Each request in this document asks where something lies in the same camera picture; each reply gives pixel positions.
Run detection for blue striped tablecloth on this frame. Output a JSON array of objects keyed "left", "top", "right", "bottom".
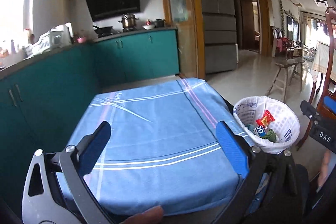
[{"left": 68, "top": 78, "right": 243, "bottom": 215}]

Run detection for white toothpaste box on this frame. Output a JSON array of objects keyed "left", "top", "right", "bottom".
[{"left": 253, "top": 126, "right": 267, "bottom": 138}]

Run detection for white electric kettle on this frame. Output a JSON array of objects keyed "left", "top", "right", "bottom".
[{"left": 55, "top": 22, "right": 74, "bottom": 47}]

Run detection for black wok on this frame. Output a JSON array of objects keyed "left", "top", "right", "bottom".
[{"left": 93, "top": 25, "right": 113, "bottom": 38}]

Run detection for green kitchen base cabinets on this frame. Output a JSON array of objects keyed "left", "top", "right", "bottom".
[{"left": 1, "top": 28, "right": 179, "bottom": 215}]

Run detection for pink bowl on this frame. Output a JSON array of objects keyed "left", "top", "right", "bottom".
[{"left": 77, "top": 37, "right": 87, "bottom": 43}]

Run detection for steel stock pot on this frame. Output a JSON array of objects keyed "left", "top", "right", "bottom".
[{"left": 118, "top": 14, "right": 138, "bottom": 30}]

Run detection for white dish rack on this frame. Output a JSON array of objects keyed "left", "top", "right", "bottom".
[{"left": 23, "top": 31, "right": 63, "bottom": 57}]

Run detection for person's hand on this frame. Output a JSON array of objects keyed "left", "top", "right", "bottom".
[{"left": 122, "top": 206, "right": 164, "bottom": 224}]

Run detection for white bowl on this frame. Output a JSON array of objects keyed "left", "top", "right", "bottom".
[{"left": 142, "top": 19, "right": 155, "bottom": 30}]

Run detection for grey refrigerator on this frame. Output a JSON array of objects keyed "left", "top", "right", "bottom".
[{"left": 201, "top": 0, "right": 239, "bottom": 74}]

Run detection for wooden glass door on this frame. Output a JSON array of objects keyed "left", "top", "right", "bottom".
[{"left": 163, "top": 0, "right": 206, "bottom": 79}]

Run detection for wooden stool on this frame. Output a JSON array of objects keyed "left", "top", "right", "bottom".
[{"left": 265, "top": 57, "right": 305, "bottom": 103}]

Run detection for small black pot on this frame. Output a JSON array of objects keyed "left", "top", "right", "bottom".
[{"left": 154, "top": 19, "right": 166, "bottom": 28}]

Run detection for white lined trash bin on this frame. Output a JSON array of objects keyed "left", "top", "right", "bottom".
[{"left": 233, "top": 96, "right": 300, "bottom": 154}]

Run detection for light blue knotted cloth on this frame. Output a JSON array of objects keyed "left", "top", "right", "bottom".
[{"left": 246, "top": 124, "right": 258, "bottom": 135}]

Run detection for red snack wrapper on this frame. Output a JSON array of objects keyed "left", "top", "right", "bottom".
[{"left": 256, "top": 110, "right": 275, "bottom": 129}]

